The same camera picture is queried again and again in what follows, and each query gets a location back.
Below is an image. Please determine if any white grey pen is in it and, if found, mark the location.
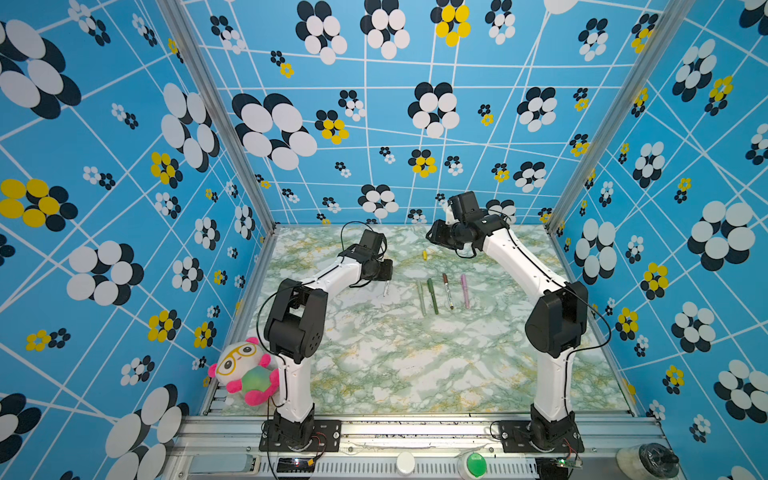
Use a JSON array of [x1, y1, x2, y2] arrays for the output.
[[442, 273, 455, 311]]

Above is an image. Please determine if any pink pen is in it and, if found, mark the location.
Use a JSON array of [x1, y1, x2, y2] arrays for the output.
[[460, 274, 471, 309]]

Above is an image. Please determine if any dark green pen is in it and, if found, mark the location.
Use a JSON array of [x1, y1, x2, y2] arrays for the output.
[[427, 278, 439, 315]]

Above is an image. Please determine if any plush toy with glasses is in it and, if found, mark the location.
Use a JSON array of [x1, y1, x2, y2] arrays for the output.
[[208, 337, 279, 406]]

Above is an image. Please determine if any white round button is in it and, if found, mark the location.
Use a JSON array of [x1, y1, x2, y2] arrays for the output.
[[396, 451, 416, 477]]

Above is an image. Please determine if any green push button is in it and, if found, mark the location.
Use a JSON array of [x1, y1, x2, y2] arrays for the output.
[[457, 451, 488, 480]]

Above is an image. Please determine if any tape roll spool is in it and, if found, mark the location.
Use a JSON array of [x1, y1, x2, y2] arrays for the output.
[[616, 443, 680, 480]]

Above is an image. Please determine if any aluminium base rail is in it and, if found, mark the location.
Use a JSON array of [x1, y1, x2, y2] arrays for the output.
[[161, 412, 668, 479]]

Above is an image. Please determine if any aluminium corner post left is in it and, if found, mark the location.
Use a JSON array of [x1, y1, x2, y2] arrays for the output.
[[157, 0, 276, 238]]

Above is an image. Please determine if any aluminium corner post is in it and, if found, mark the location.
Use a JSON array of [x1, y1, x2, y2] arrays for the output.
[[546, 0, 695, 235], [157, 0, 276, 238]]

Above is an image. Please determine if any aluminium corner post right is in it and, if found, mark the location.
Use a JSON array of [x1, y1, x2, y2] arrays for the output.
[[546, 0, 695, 235]]

